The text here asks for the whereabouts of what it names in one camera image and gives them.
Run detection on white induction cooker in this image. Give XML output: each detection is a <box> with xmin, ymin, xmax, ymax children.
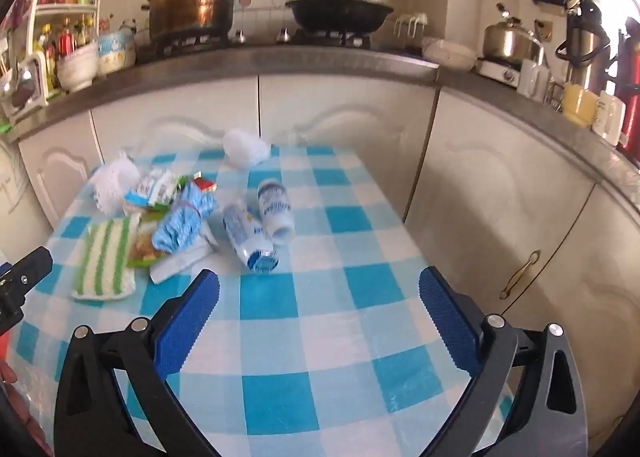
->
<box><xmin>475</xmin><ymin>56</ymin><xmax>523</xmax><ymax>86</ymax></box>

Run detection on large steel stockpot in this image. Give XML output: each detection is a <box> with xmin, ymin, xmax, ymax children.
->
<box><xmin>141</xmin><ymin>0</ymin><xmax>255</xmax><ymax>44</ymax></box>

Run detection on steel kettle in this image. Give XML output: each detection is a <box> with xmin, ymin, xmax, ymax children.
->
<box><xmin>482</xmin><ymin>3</ymin><xmax>545</xmax><ymax>65</ymax></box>

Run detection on small white rack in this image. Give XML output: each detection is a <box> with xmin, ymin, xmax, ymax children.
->
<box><xmin>394</xmin><ymin>13</ymin><xmax>430</xmax><ymax>38</ymax></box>

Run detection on blue white checked tablecloth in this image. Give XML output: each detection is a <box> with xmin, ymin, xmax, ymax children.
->
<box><xmin>5</xmin><ymin>144</ymin><xmax>516</xmax><ymax>457</ymax></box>

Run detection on green edged snack wrapper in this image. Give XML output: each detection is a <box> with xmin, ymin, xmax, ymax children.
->
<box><xmin>126</xmin><ymin>214</ymin><xmax>171</xmax><ymax>269</ymax></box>

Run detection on white bowl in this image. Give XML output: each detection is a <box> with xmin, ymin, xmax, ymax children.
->
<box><xmin>422</xmin><ymin>36</ymin><xmax>478</xmax><ymax>72</ymax></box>

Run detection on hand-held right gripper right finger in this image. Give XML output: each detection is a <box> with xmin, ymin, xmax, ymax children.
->
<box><xmin>419</xmin><ymin>267</ymin><xmax>588</xmax><ymax>457</ymax></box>

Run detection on stacked white bowls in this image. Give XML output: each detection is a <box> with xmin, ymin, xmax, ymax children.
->
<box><xmin>55</xmin><ymin>41</ymin><xmax>100</xmax><ymax>92</ymax></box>

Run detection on white bottle blue label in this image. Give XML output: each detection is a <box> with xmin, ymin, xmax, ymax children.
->
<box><xmin>221</xmin><ymin>202</ymin><xmax>280</xmax><ymax>274</ymax></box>
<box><xmin>256</xmin><ymin>178</ymin><xmax>295</xmax><ymax>244</ymax></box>

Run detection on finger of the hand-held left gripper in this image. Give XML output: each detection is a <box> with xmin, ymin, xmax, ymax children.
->
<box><xmin>0</xmin><ymin>246</ymin><xmax>53</xmax><ymax>338</ymax></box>

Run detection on white lower cabinet door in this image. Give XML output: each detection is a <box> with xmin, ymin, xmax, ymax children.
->
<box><xmin>500</xmin><ymin>182</ymin><xmax>640</xmax><ymax>438</ymax></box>
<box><xmin>259</xmin><ymin>72</ymin><xmax>441</xmax><ymax>225</ymax></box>
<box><xmin>90</xmin><ymin>74</ymin><xmax>261</xmax><ymax>172</ymax></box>
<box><xmin>404</xmin><ymin>87</ymin><xmax>598</xmax><ymax>318</ymax></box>
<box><xmin>17</xmin><ymin>133</ymin><xmax>104</xmax><ymax>233</ymax></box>

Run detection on green striped cleaning cloth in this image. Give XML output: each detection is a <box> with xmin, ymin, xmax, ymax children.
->
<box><xmin>70</xmin><ymin>214</ymin><xmax>142</xmax><ymax>302</ymax></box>

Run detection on silver thermos black handle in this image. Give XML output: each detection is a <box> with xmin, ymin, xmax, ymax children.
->
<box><xmin>555</xmin><ymin>0</ymin><xmax>608</xmax><ymax>95</ymax></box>

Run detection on blue green snack packet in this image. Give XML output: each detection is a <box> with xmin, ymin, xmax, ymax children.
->
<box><xmin>123</xmin><ymin>168</ymin><xmax>188</xmax><ymax>210</ymax></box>

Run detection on white utensil holder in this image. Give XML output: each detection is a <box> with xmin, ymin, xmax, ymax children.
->
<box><xmin>0</xmin><ymin>49</ymin><xmax>48</xmax><ymax>120</ymax></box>

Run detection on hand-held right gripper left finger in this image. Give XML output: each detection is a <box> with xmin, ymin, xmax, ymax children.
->
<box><xmin>54</xmin><ymin>268</ymin><xmax>223</xmax><ymax>457</ymax></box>

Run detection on white mug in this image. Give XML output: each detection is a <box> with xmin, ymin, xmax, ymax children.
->
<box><xmin>591</xmin><ymin>91</ymin><xmax>627</xmax><ymax>146</ymax></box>
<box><xmin>516</xmin><ymin>58</ymin><xmax>551</xmax><ymax>102</ymax></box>

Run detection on white seasoning rack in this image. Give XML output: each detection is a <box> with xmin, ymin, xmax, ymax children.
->
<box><xmin>0</xmin><ymin>0</ymin><xmax>101</xmax><ymax>122</ymax></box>

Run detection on red thermos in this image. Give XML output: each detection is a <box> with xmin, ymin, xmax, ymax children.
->
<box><xmin>612</xmin><ymin>17</ymin><xmax>640</xmax><ymax>155</ymax></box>

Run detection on black wok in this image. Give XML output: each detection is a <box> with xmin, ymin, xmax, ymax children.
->
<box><xmin>285</xmin><ymin>0</ymin><xmax>395</xmax><ymax>34</ymax></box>

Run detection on yellow cup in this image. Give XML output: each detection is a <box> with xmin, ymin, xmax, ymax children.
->
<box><xmin>562</xmin><ymin>83</ymin><xmax>599</xmax><ymax>128</ymax></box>

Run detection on black gas stove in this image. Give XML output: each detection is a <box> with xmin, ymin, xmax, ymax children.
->
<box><xmin>134</xmin><ymin>29</ymin><xmax>373</xmax><ymax>62</ymax></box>

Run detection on white blue-print container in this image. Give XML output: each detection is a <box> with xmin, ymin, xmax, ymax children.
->
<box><xmin>97</xmin><ymin>27</ymin><xmax>137</xmax><ymax>74</ymax></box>

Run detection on blue white wrapper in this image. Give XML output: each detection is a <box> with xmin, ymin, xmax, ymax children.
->
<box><xmin>151</xmin><ymin>183</ymin><xmax>220</xmax><ymax>254</ymax></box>

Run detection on white foam net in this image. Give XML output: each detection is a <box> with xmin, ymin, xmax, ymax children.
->
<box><xmin>89</xmin><ymin>151</ymin><xmax>142</xmax><ymax>215</ymax></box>

